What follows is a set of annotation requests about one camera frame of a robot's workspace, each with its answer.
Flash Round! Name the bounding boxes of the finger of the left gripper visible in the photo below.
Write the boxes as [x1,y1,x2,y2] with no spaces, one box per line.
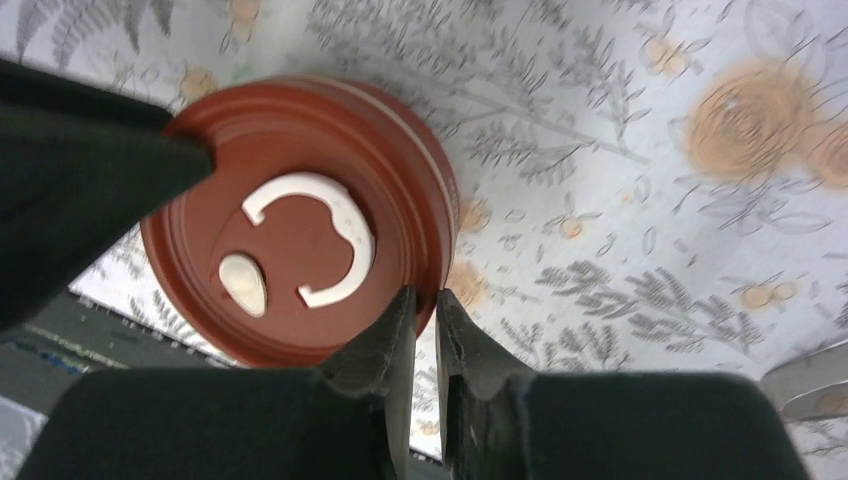
[1,60,214,329]

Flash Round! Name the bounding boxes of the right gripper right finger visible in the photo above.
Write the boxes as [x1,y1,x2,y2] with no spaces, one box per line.
[435,289,808,479]

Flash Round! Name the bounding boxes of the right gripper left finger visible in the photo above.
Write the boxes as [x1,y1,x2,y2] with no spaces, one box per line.
[18,286,417,479]

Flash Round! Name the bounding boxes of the red round lid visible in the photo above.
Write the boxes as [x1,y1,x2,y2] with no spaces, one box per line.
[140,76,449,367]

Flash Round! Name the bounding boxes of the black tongs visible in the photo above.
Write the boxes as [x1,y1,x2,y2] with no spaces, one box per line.
[760,339,847,422]

